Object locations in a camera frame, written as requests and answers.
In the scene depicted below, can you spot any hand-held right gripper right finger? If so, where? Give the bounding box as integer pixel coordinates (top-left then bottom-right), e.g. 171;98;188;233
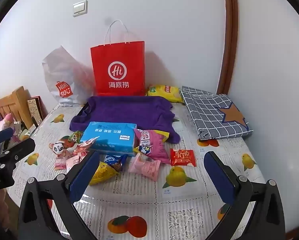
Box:
204;151;286;240

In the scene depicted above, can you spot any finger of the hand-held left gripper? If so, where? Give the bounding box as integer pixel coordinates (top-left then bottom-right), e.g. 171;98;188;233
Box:
0;127;13;153
0;138;36;168

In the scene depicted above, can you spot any blue tissue pack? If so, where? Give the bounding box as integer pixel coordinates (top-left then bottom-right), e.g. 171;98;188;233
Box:
80;121;138;157

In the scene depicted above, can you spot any small white red snack packet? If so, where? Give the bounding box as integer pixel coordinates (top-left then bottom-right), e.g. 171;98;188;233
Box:
77;136;100;149

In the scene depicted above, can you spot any patterned cardboard box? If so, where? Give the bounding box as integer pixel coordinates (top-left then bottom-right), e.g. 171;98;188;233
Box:
27;96;49;128

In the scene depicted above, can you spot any grey checked folded cloth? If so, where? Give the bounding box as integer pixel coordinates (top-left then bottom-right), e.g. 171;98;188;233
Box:
180;86;253;140

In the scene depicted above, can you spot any brown wooden door frame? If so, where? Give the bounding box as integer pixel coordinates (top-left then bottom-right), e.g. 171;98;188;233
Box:
216;0;238;94

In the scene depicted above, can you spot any green snack packet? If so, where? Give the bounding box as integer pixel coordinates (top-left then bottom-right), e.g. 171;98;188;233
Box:
68;131;84;144

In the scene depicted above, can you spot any red paper bag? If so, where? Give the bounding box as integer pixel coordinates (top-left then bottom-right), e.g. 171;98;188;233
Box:
90;20;145;97

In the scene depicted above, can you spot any pink purple plush toy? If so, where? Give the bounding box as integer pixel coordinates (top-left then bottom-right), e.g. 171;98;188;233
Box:
0;106;15;135

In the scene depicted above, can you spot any fruit print tablecloth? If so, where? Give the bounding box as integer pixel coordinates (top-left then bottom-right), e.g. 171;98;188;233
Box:
4;104;273;240

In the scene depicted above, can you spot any wooden headboard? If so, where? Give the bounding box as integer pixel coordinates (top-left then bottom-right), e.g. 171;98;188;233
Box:
0;86;40;130

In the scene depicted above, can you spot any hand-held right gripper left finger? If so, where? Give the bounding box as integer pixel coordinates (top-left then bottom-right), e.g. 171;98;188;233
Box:
17;151;101;240

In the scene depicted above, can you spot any light pink snack packet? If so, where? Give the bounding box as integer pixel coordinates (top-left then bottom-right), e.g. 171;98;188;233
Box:
128;153;161;182

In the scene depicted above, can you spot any yellow triangular snack packet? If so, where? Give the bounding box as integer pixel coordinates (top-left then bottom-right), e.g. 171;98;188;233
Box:
89;161;120;186

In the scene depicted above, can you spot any purple towel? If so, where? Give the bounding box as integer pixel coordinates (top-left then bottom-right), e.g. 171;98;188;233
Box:
69;95;181;144

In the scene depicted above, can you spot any pink and yellow snack packet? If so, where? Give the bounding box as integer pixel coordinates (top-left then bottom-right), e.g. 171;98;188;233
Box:
133;129;171;165

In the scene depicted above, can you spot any white light switch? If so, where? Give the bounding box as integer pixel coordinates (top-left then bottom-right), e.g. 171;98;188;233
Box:
73;1;88;17

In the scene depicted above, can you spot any panda face snack packet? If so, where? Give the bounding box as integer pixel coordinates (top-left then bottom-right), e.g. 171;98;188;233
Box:
49;141;72;159

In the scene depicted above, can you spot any yellow chip bag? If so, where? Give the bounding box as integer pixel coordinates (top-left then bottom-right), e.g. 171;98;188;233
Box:
146;84;186;103

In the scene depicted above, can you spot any white plastic bag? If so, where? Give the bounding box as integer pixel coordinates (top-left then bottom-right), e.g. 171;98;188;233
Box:
41;45;96;107

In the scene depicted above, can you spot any blue cookie packet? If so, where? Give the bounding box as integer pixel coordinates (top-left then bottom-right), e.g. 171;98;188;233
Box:
104;154;128;172

